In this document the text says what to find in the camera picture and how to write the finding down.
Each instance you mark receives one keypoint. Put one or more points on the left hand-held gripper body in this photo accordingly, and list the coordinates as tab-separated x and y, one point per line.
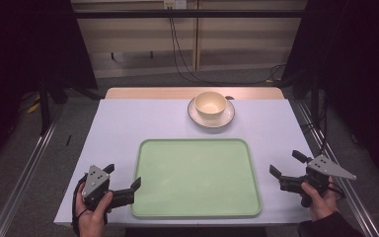
95	184

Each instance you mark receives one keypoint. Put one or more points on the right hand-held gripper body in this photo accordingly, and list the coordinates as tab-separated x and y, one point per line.
319	174

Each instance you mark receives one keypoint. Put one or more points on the person's left hand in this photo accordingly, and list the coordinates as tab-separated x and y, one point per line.
93	214

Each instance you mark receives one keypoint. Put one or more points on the person's right hand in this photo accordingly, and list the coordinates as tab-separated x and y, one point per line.
320	204

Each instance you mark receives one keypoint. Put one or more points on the white table cover sheet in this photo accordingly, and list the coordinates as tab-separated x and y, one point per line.
118	131

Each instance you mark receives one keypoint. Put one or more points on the small black floor piece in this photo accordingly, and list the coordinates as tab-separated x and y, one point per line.
68	140

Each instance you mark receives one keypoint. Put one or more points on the light green tray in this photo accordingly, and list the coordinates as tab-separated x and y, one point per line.
195	179

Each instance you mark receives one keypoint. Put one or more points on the black metal stand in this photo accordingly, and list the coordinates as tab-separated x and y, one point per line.
315	82

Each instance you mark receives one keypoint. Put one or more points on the white plate with dark rim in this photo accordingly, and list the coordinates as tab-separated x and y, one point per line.
210	122

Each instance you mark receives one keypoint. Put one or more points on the cream bowl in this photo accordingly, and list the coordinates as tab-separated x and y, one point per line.
210	104

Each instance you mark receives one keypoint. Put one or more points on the black curtain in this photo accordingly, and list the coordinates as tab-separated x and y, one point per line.
19	49
358	65

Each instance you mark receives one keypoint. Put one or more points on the aluminium floor rail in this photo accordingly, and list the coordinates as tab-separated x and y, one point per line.
342	184
23	174

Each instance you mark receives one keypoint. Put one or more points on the wooden vertical post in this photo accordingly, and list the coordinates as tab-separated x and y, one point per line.
196	39

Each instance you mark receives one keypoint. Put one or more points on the black horizontal frame bar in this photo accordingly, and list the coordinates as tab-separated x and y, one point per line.
190	14

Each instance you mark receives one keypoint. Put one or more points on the white wall socket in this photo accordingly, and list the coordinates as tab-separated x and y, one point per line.
175	3

